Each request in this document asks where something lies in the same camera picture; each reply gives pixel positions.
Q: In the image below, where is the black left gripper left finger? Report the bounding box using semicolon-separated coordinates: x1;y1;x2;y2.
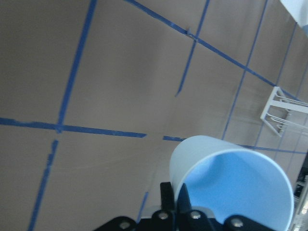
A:
160;182;175;213

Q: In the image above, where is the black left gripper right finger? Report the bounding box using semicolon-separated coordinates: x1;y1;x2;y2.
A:
177;183;192;213

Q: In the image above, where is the light blue ikea cup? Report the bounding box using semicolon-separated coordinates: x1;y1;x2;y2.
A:
169;135;294;231

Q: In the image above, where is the white wire cup rack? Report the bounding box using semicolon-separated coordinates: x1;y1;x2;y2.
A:
260;87;308;137

